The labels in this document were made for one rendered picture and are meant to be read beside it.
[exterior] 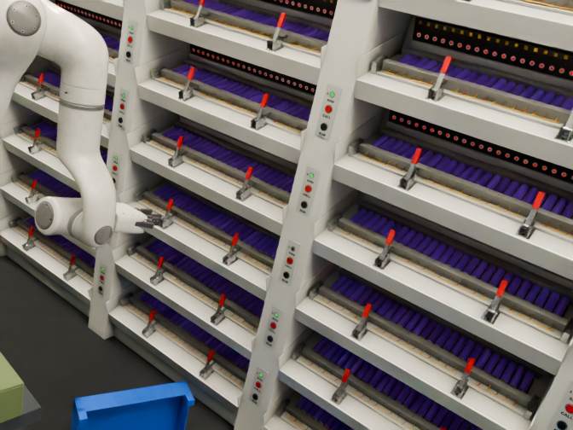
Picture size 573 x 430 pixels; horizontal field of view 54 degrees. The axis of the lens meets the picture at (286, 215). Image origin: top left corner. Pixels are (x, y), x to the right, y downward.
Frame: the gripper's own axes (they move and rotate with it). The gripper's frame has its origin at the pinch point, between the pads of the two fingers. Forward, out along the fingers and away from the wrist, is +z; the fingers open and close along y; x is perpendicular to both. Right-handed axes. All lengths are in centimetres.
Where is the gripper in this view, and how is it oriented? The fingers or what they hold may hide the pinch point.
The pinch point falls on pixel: (149, 217)
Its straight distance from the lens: 152.3
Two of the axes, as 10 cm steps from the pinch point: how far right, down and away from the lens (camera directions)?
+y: 7.9, 3.8, -4.8
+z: 5.1, 0.1, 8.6
